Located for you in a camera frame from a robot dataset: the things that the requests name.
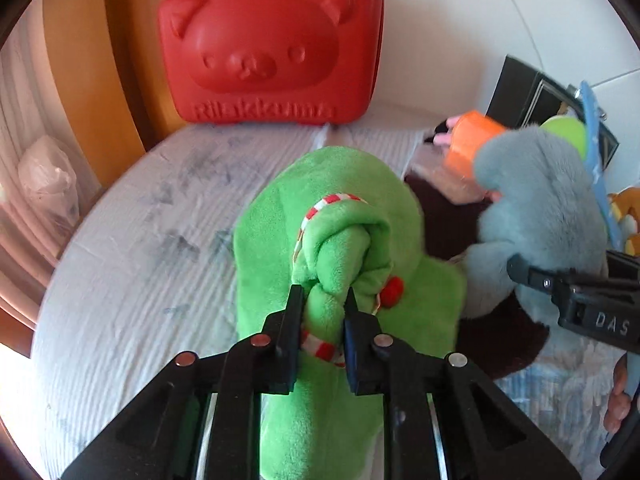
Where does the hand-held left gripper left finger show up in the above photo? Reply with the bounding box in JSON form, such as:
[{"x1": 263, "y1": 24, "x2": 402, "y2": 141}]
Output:
[{"x1": 60, "y1": 285, "x2": 306, "y2": 480}]

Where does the pink pig plush orange dress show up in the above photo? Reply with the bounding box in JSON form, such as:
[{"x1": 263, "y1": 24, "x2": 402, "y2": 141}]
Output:
[{"x1": 425, "y1": 111, "x2": 506, "y2": 206}]

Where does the pale pink striped fabric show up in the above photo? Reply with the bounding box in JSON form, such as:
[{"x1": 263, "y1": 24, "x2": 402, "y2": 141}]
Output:
[{"x1": 0, "y1": 30, "x2": 81, "y2": 331}]

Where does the red bear face case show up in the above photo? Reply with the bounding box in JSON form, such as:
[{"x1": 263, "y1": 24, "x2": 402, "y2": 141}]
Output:
[{"x1": 159, "y1": 0, "x2": 386, "y2": 126}]

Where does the brown teddy bear plush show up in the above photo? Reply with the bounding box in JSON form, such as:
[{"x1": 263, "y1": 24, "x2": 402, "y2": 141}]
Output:
[{"x1": 607, "y1": 192, "x2": 640, "y2": 256}]

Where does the dark maroon cloth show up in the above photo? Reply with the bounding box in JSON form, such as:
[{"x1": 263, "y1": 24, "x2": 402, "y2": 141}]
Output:
[{"x1": 402, "y1": 140, "x2": 551, "y2": 381}]

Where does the green frog plush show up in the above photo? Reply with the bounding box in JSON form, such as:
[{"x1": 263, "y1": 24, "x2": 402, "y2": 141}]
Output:
[{"x1": 542, "y1": 116, "x2": 588, "y2": 161}]

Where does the clear plastic bag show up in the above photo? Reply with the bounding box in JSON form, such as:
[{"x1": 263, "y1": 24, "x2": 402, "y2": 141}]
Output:
[{"x1": 17, "y1": 135, "x2": 81, "y2": 231}]

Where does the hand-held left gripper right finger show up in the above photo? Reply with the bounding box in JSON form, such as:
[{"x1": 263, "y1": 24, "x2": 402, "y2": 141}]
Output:
[{"x1": 344, "y1": 287, "x2": 583, "y2": 480}]

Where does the person's right hand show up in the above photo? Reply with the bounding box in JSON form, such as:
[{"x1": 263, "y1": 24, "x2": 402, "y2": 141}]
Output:
[{"x1": 602, "y1": 352, "x2": 633, "y2": 435}]

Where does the black box gold print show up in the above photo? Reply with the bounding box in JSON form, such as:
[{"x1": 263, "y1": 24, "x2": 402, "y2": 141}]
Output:
[{"x1": 486, "y1": 55, "x2": 618, "y2": 171}]

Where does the white cloth covered desktop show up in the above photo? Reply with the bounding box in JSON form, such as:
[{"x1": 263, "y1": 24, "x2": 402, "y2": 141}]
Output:
[{"x1": 30, "y1": 110, "x2": 640, "y2": 480}]

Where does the grey mouse plush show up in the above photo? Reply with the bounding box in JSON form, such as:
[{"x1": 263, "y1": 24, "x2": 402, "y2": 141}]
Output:
[{"x1": 450, "y1": 124, "x2": 613, "y2": 321}]

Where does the wooden side board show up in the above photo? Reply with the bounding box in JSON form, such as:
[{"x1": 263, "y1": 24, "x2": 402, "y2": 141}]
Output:
[{"x1": 42, "y1": 0, "x2": 191, "y2": 161}]

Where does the blue plastic hanger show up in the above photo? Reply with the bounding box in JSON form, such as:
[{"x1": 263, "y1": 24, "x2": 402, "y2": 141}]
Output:
[{"x1": 577, "y1": 80, "x2": 628, "y2": 253}]

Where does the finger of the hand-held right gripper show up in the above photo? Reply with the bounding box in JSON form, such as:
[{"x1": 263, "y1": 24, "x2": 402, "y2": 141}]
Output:
[{"x1": 507, "y1": 254, "x2": 576, "y2": 306}]

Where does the green plush toy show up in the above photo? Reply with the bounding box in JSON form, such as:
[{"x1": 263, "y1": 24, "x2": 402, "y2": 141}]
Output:
[{"x1": 232, "y1": 146, "x2": 468, "y2": 480}]

